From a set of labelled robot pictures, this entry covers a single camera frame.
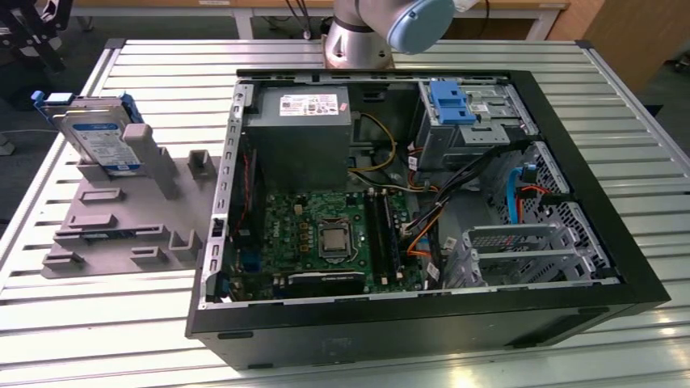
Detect black graphics card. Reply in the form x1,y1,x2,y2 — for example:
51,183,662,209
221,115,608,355
273,269,367,300

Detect multicolour disk power wire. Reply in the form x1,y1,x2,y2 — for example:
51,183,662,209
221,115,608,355
514,184,574,213

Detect blue SATA wire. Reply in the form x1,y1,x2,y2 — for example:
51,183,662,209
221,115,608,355
506,161,538,226

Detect RAM stick in slot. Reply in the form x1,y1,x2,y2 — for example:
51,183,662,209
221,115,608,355
375,188,406,280

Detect grey parts rack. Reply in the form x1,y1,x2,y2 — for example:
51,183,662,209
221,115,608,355
42,123,222,280

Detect black chair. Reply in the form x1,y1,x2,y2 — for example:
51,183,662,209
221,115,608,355
0,60,59,112

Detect grey optical drive cage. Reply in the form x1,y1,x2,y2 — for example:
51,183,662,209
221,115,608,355
414,78,541,171

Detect metal disk bay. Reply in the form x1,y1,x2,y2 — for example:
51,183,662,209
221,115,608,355
441,224,616,290

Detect orange SATA cable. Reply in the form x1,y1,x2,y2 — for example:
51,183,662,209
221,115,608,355
405,226,433,259

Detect silver CPU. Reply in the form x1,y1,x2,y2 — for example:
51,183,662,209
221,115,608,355
322,229,351,252

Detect grey power supply unit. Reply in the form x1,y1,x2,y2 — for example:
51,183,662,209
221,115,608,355
245,84,355,195

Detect green motherboard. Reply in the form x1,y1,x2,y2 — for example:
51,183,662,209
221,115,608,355
231,189,427,300

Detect brown wooden cabinet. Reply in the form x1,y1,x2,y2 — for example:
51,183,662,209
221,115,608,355
549,0,690,96

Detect blue plastic drive latch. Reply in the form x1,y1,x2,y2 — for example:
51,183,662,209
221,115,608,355
430,80,479,125

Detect yellow wire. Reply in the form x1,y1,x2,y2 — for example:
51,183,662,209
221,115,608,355
347,112,401,183

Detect RAM stick on rack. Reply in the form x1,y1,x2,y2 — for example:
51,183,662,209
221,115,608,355
80,228,134,239

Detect hard disk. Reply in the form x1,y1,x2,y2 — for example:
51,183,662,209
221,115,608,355
31,91,146,177

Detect black PC case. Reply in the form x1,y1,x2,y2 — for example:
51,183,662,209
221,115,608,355
185,68,673,371

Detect black CPU socket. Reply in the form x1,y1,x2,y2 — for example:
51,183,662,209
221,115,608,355
314,217,362,264

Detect black cable bundle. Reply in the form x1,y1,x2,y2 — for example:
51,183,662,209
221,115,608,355
402,139,536,239

